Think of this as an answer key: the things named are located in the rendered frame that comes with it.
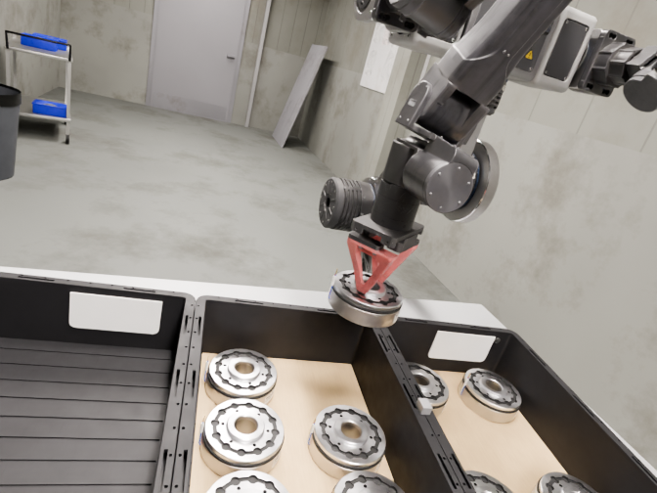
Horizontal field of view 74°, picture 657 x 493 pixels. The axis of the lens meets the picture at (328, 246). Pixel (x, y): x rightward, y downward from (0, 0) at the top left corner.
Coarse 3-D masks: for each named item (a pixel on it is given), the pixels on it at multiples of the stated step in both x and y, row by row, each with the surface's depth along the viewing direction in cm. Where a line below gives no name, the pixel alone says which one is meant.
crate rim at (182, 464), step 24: (312, 312) 72; (192, 336) 58; (192, 360) 54; (192, 384) 52; (408, 384) 61; (192, 408) 47; (192, 432) 45; (432, 432) 54; (432, 456) 51; (456, 480) 48
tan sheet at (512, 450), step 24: (456, 384) 81; (456, 408) 75; (456, 432) 69; (480, 432) 71; (504, 432) 72; (528, 432) 74; (480, 456) 66; (504, 456) 67; (528, 456) 69; (552, 456) 70; (504, 480) 63; (528, 480) 64
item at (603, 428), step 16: (400, 320) 77; (416, 320) 78; (384, 336) 71; (512, 336) 83; (400, 352) 68; (528, 352) 79; (544, 368) 75; (416, 384) 61; (560, 384) 71; (576, 400) 68; (432, 416) 56; (592, 416) 66; (608, 432) 63; (448, 448) 52; (624, 448) 60; (640, 464) 58; (464, 480) 49; (656, 480) 56
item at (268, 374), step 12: (216, 360) 66; (228, 360) 66; (264, 360) 68; (216, 372) 64; (264, 372) 66; (276, 372) 67; (216, 384) 61; (228, 384) 62; (240, 384) 62; (252, 384) 63; (264, 384) 64; (240, 396) 61; (252, 396) 61
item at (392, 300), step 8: (344, 272) 64; (352, 272) 65; (336, 280) 61; (344, 280) 62; (352, 280) 63; (336, 288) 60; (344, 288) 60; (352, 288) 60; (392, 288) 64; (344, 296) 58; (352, 296) 58; (360, 296) 59; (368, 296) 59; (384, 296) 60; (392, 296) 61; (400, 296) 62; (360, 304) 57; (368, 304) 57; (376, 304) 58; (384, 304) 59; (392, 304) 59; (400, 304) 60
